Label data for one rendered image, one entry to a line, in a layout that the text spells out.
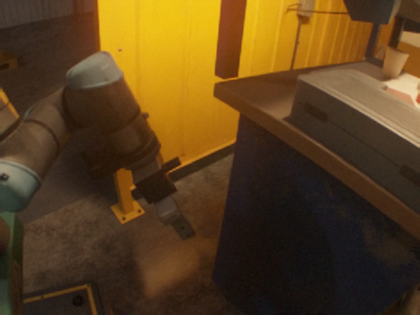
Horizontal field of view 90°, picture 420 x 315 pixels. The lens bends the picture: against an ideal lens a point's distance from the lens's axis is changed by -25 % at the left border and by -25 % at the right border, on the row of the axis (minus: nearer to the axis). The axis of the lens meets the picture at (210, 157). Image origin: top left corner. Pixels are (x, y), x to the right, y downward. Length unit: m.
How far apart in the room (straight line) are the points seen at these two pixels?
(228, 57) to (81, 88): 0.27
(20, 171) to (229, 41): 0.39
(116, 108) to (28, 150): 0.14
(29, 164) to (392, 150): 0.43
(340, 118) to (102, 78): 0.31
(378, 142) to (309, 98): 0.12
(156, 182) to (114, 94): 0.14
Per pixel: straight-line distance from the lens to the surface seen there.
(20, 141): 0.33
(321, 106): 0.37
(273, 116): 0.41
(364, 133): 0.35
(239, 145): 0.58
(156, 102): 1.25
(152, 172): 0.40
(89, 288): 0.94
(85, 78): 0.37
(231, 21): 0.50
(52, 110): 0.41
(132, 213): 1.50
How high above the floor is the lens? 1.13
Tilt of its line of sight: 37 degrees down
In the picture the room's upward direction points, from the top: 5 degrees clockwise
